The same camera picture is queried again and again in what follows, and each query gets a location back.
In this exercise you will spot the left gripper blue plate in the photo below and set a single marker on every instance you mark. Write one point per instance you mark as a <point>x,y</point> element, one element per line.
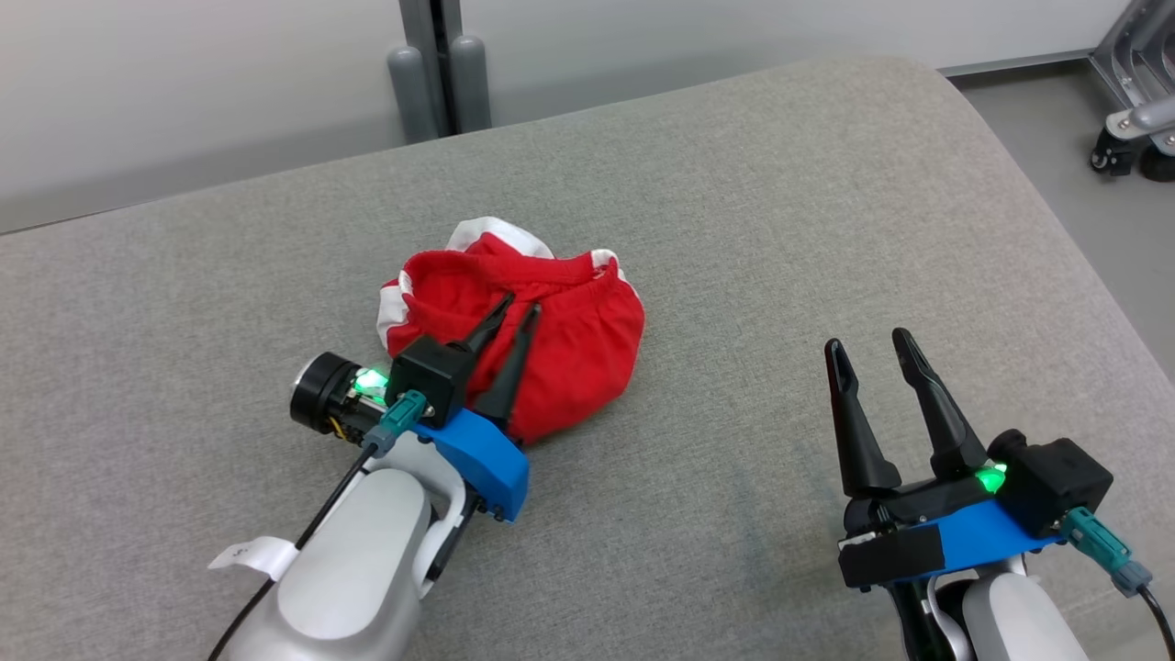
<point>482,464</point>

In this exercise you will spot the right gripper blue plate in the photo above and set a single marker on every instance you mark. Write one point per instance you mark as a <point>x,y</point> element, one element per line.
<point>973,542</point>

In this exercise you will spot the red shorts white waistband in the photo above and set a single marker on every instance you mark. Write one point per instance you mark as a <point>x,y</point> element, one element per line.
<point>578,340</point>

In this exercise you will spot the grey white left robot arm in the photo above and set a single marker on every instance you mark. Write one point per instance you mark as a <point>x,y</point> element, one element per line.
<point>358,569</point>

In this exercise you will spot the grey metal wheeled stand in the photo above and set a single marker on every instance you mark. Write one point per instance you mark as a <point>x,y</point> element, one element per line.
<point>1138,64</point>

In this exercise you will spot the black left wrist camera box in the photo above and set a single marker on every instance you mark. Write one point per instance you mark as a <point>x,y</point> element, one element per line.
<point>427,372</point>

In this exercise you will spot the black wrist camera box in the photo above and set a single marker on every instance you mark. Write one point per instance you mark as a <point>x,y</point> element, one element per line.
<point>1056,482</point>
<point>427,372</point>

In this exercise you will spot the teal left camera connector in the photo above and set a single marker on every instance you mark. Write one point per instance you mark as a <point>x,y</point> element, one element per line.
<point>399,418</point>

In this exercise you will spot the teal camera connector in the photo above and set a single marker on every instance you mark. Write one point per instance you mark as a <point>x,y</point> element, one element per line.
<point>1102,546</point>
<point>399,418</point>

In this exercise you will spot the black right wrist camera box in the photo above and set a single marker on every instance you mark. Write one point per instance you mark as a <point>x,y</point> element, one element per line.
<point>1056,482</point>

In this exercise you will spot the teal right camera connector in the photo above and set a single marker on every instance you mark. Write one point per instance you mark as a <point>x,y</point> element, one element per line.
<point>1102,546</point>

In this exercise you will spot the grey partition post with feet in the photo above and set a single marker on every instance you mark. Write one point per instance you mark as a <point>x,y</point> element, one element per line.
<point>436,73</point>

